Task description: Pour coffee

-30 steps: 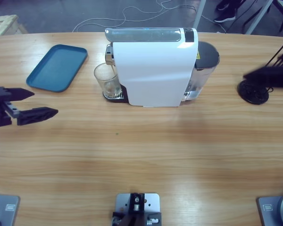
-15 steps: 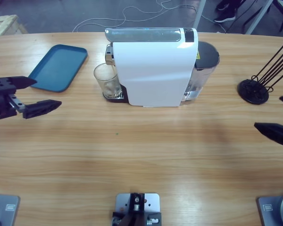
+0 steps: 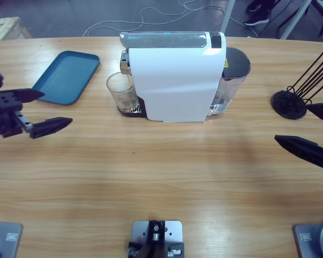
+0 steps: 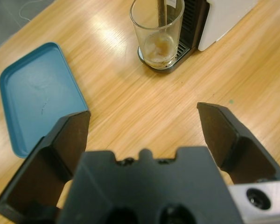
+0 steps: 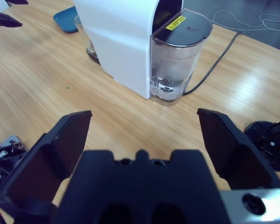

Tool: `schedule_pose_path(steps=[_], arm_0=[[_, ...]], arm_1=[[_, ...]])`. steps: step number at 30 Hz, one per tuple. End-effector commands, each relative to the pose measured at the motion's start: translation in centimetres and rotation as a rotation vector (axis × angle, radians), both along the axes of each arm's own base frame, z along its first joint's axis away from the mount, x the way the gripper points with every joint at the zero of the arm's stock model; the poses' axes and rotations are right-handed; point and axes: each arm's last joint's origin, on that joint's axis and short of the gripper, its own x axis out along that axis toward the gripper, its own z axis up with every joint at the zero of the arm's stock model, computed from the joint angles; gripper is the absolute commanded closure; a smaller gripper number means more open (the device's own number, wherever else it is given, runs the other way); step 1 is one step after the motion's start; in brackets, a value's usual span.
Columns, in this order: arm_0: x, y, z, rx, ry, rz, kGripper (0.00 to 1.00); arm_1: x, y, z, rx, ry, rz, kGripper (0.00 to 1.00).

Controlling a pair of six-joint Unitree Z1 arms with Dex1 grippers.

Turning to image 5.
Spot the clear drinking glass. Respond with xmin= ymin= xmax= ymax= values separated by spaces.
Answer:
xmin=74 ymin=15 xmax=98 ymax=56

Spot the metal bracket with dark post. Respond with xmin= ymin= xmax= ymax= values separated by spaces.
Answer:
xmin=0 ymin=135 xmax=28 ymax=187

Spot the black capsule holder with rods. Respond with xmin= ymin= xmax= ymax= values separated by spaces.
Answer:
xmin=244 ymin=116 xmax=280 ymax=172

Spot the black power cable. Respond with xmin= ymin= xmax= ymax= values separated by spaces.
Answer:
xmin=182 ymin=31 xmax=243 ymax=96

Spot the white capsule coffee machine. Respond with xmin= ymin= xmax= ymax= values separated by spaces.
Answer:
xmin=73 ymin=0 xmax=185 ymax=100

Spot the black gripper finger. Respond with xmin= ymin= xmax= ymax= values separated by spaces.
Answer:
xmin=197 ymin=108 xmax=280 ymax=192
xmin=5 ymin=0 xmax=29 ymax=7
xmin=0 ymin=11 xmax=23 ymax=28
xmin=0 ymin=110 xmax=93 ymax=217

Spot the blue rectangular tray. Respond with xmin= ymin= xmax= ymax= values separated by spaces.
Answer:
xmin=53 ymin=6 xmax=79 ymax=34

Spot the clear water tank black lid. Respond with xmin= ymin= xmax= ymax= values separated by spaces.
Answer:
xmin=150 ymin=8 xmax=213 ymax=106

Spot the white floor cable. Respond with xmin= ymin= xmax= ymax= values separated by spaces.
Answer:
xmin=211 ymin=9 xmax=280 ymax=35

